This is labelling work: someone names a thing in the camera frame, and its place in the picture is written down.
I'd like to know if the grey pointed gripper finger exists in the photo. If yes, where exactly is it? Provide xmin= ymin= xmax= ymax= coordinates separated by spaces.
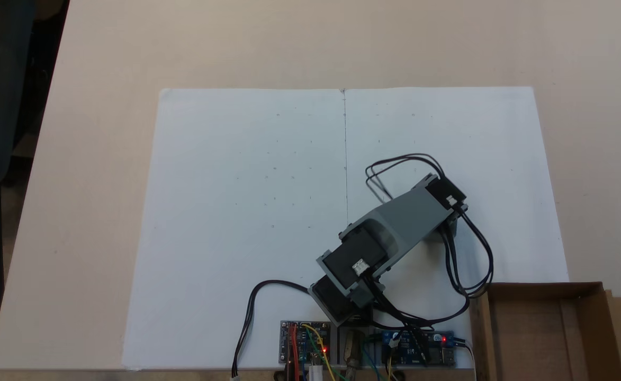
xmin=426 ymin=218 xmax=458 ymax=242

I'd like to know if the long blue circuit board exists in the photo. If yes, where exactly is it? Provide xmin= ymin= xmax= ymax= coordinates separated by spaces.
xmin=382 ymin=330 xmax=457 ymax=367

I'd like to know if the brown cardboard box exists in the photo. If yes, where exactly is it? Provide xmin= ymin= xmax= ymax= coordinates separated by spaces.
xmin=468 ymin=282 xmax=621 ymax=381

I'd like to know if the thin black servo cable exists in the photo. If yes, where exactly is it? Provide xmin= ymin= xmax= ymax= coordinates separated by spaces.
xmin=365 ymin=153 xmax=445 ymax=204
xmin=440 ymin=209 xmax=494 ymax=298
xmin=374 ymin=288 xmax=471 ymax=331

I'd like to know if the yellow jumper wire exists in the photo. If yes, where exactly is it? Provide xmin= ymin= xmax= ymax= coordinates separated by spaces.
xmin=301 ymin=323 xmax=338 ymax=381

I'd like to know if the red jumper wire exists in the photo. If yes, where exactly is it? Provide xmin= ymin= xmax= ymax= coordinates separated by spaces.
xmin=288 ymin=324 xmax=299 ymax=381

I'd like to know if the small circuit board with wires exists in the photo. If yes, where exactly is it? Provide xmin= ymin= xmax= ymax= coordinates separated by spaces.
xmin=280 ymin=320 xmax=332 ymax=366

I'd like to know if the black cable with white plug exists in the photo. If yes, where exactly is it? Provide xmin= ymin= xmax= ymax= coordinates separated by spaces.
xmin=231 ymin=280 xmax=311 ymax=379

